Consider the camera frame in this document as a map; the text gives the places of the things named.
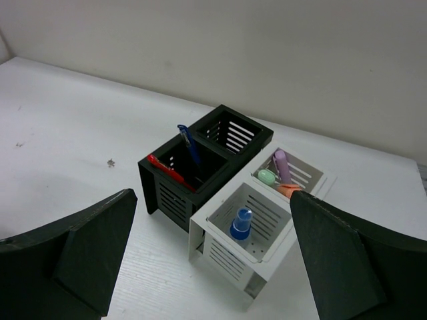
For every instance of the green highlighter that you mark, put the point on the green highlighter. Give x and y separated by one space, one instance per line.
266 176

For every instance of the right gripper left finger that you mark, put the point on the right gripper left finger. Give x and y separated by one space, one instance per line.
69 267

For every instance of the black slotted container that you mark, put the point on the black slotted container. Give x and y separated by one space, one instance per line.
226 141

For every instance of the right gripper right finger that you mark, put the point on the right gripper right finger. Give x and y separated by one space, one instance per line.
358 269

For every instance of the red pen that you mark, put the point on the red pen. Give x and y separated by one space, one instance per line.
169 171

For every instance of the white slotted container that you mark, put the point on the white slotted container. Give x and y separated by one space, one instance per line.
248 265

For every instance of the orange highlighter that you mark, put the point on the orange highlighter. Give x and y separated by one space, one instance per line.
287 189

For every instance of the clear bottle blue cap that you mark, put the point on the clear bottle blue cap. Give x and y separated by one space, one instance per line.
241 224

